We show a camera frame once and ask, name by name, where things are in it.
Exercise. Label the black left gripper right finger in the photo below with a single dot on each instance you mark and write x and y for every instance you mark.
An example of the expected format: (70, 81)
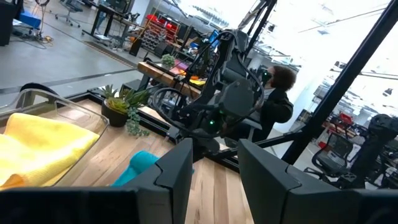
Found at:
(280, 193)

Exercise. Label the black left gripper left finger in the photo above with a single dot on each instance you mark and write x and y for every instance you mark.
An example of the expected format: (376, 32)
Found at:
(168, 180)

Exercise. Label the orange microfiber towel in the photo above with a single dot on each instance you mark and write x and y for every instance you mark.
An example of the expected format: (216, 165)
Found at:
(11, 182)

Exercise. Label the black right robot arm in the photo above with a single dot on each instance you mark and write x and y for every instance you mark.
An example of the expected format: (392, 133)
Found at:
(236, 96)

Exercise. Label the teal microfiber towel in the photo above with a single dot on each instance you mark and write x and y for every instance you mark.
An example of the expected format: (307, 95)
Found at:
(140, 161)

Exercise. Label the black mesh office chair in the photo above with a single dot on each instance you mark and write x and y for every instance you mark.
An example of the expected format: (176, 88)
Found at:
(335, 158)

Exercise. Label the wooden background table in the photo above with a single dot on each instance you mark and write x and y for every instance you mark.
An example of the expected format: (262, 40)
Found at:
(155, 73)

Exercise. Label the person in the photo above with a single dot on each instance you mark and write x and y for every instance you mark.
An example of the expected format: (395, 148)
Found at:
(276, 105)

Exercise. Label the small background potted plant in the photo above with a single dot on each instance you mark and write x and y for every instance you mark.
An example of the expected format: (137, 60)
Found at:
(168, 60)

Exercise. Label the potted succulent plant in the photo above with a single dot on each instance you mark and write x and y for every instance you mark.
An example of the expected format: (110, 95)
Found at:
(116, 109)

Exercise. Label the red parts bin shelf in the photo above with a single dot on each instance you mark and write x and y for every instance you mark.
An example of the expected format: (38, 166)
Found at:
(158, 29)

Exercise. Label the clear plastic bin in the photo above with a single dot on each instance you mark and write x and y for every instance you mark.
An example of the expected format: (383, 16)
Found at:
(77, 109)

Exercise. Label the black background desk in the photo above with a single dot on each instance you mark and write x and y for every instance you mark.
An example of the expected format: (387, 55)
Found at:
(105, 18)

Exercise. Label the grey office chair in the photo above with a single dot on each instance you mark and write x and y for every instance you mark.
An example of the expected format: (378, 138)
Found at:
(70, 9)

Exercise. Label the blue box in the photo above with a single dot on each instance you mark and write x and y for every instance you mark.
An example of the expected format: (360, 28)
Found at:
(28, 19)

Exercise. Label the black cabinet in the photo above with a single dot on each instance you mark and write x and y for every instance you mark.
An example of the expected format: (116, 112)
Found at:
(6, 21)

